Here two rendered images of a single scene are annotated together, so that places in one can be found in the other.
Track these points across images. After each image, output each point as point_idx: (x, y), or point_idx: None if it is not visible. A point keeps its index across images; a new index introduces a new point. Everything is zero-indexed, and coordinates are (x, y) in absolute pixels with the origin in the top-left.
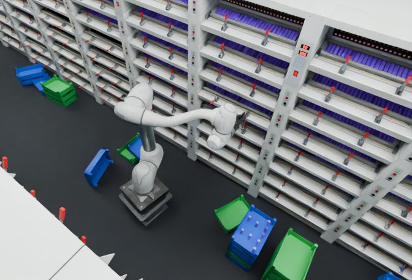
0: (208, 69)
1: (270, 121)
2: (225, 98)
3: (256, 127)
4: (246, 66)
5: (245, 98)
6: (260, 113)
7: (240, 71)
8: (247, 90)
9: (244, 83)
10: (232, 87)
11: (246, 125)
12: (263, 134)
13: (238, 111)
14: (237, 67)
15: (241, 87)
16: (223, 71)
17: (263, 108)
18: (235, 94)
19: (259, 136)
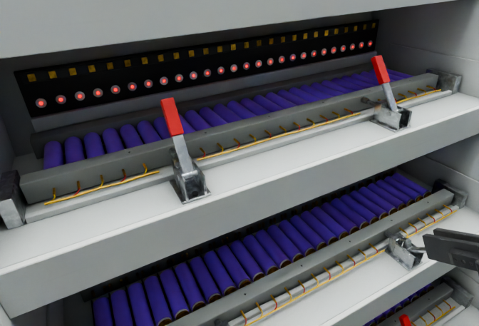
0: (55, 202)
1: (465, 200)
2: (265, 289)
3: (406, 300)
4: None
5: (380, 170)
6: (420, 206)
7: (308, 16)
8: (354, 127)
9: (313, 112)
10: (298, 161)
11: (408, 322)
12: (450, 291)
13: (368, 280)
14: None
15: (321, 137)
16: (170, 139)
17: (391, 195)
18: (327, 190)
19: (454, 314)
